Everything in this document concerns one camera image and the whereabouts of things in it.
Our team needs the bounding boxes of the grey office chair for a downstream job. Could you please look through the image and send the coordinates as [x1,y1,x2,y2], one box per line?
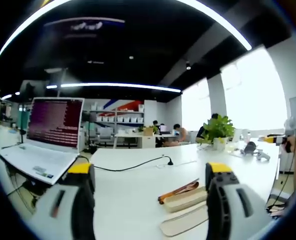
[94,126,116,147]

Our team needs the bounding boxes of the dark brown wooden utensil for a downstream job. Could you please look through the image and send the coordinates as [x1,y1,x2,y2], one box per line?
[158,178,200,204]

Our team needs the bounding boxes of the teal chair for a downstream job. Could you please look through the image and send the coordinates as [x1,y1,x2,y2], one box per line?
[17,109,30,131]

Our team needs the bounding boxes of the white handle device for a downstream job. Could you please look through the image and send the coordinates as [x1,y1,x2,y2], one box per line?
[240,148,271,161]

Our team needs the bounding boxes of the white laptop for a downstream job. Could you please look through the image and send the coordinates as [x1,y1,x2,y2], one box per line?
[0,97,85,186]

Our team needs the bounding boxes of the wooden spoon utensil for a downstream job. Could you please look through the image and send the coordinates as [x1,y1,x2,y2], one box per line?
[174,181,200,195]

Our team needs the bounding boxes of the green potted plant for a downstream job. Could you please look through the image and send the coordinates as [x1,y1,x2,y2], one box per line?
[200,114,236,152]

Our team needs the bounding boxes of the shelf with white bins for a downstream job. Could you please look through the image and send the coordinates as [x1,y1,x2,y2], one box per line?
[88,101,145,126]

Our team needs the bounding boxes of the bundle of floor cables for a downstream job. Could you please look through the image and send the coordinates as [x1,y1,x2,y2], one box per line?
[264,172,296,220]

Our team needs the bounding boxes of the white background table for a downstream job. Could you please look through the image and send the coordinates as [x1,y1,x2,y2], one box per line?
[113,131,180,150]

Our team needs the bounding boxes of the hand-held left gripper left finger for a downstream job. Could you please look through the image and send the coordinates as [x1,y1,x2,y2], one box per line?
[25,162,96,240]

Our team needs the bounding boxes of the straight ceiling light strip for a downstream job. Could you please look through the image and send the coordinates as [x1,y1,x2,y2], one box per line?
[45,82,183,94]

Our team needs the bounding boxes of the cables under laptop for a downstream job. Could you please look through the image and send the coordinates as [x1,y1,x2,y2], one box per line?
[5,172,42,208]

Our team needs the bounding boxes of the black cable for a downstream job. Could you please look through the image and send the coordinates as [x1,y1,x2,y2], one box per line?
[77,154,175,173]

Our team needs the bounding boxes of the long curved ceiling light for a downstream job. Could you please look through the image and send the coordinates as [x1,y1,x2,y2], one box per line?
[0,0,253,61]

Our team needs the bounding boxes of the beige cutlery case lid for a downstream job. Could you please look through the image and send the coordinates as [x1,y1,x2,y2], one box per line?
[159,200,210,237]

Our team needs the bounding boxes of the dark round object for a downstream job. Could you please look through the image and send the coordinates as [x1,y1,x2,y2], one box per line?
[244,141,258,154]

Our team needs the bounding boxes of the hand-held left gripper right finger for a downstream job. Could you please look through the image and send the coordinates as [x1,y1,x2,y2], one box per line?
[205,162,270,240]

